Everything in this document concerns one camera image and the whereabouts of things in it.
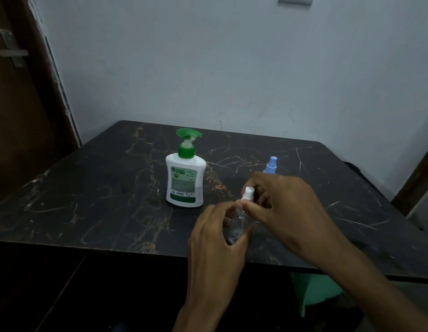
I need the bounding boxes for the small clear bottle white cap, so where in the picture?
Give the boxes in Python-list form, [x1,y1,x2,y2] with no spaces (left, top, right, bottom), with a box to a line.
[224,200,260,246]

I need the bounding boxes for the metal door latch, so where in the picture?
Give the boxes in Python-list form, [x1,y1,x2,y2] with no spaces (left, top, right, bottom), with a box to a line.
[0,28,29,68]

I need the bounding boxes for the person's right forearm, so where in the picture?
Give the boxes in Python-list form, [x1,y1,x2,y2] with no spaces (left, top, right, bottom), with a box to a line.
[323,245,428,332]

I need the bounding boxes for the brown wooden door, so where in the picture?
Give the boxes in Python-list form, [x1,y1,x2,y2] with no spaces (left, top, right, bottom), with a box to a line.
[0,0,82,208]

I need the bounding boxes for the white green hand sanitizer bottle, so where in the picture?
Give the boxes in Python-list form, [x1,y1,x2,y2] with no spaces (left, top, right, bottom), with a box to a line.
[165,127,207,208]

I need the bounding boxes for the green cloth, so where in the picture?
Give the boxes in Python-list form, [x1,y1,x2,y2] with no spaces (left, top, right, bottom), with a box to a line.
[291,272,346,317]

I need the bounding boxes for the brown wooden frame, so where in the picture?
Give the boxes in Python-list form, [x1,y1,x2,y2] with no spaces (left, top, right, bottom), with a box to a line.
[392,141,428,217]

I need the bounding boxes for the person's right hand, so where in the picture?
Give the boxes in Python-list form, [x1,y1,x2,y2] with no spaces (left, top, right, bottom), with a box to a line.
[240,171,351,272]

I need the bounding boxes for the blue spray cap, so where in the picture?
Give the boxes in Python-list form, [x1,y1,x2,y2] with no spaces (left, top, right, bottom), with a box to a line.
[263,156,278,175]

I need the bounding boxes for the person's left hand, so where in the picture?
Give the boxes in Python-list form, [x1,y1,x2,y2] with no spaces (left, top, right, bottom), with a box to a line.
[188,201,258,310]

